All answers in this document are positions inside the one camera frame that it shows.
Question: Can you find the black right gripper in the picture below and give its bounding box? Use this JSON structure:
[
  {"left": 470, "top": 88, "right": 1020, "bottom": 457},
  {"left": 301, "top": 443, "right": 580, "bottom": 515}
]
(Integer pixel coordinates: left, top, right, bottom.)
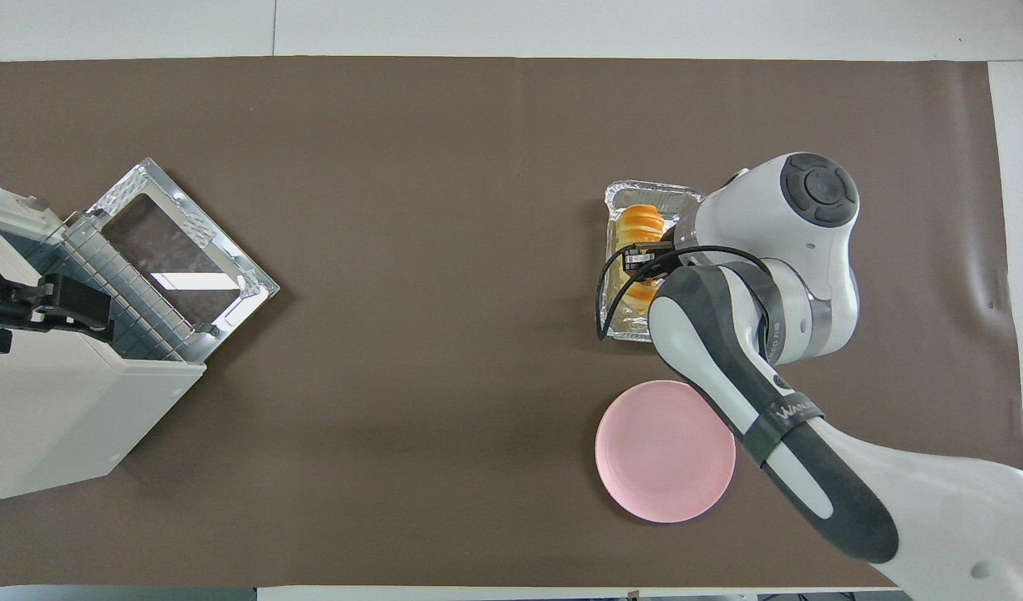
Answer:
[{"left": 621, "top": 240, "right": 677, "bottom": 280}]

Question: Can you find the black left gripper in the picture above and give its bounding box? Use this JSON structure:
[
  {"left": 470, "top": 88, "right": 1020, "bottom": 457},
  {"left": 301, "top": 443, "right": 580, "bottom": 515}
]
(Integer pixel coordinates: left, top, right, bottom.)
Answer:
[{"left": 0, "top": 248, "right": 115, "bottom": 353}]

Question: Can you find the golden ridged bread loaf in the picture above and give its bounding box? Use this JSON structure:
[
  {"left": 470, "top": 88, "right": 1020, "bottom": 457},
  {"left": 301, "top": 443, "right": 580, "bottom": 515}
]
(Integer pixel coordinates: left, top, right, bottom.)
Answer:
[{"left": 613, "top": 205, "right": 666, "bottom": 314}]

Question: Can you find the aluminium foil tray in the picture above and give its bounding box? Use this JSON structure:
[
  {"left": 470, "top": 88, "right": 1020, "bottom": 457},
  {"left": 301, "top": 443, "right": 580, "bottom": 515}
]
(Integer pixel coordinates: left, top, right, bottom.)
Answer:
[{"left": 605, "top": 179, "right": 706, "bottom": 343}]

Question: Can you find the glass oven door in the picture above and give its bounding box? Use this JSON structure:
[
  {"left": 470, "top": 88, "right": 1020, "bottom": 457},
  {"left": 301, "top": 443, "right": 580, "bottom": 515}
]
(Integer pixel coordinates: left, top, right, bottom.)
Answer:
[{"left": 85, "top": 157, "right": 281, "bottom": 361}]

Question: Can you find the cream white toaster oven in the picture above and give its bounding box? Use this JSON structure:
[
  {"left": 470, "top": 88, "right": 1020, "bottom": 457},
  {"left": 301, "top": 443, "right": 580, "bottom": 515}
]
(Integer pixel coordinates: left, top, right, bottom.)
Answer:
[{"left": 0, "top": 175, "right": 207, "bottom": 500}]

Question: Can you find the pink round plate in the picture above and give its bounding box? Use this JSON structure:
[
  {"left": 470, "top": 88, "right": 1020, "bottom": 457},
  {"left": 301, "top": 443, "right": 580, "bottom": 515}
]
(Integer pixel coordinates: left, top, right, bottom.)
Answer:
[{"left": 595, "top": 380, "right": 737, "bottom": 524}]

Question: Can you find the brown table mat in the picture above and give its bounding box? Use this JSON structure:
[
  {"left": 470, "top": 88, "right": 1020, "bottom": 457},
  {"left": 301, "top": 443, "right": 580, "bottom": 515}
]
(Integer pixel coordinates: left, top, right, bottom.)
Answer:
[{"left": 0, "top": 56, "right": 1023, "bottom": 588}]

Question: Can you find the metal oven wire rack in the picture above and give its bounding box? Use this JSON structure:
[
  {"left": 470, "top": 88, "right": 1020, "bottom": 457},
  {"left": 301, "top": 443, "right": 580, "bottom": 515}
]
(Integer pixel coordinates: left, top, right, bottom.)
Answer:
[{"left": 60, "top": 213, "right": 205, "bottom": 361}]

